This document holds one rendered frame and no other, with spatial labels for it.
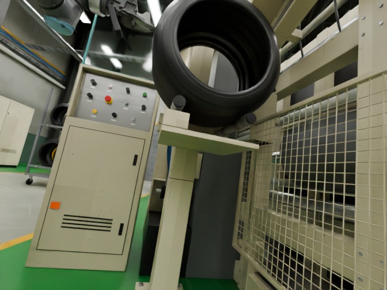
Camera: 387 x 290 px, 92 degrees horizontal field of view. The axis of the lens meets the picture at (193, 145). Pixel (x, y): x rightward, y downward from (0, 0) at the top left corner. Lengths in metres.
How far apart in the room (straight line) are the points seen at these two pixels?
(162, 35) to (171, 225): 0.85
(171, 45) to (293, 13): 0.69
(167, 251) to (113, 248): 0.44
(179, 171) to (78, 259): 0.83
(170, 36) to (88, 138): 0.87
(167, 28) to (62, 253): 1.33
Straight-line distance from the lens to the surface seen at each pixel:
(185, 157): 1.01
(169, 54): 0.75
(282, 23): 1.24
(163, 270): 1.11
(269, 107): 1.19
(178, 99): 0.67
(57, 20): 0.92
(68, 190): 1.40
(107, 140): 1.35
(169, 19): 0.83
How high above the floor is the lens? 0.65
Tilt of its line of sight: 9 degrees up
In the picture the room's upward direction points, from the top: 9 degrees clockwise
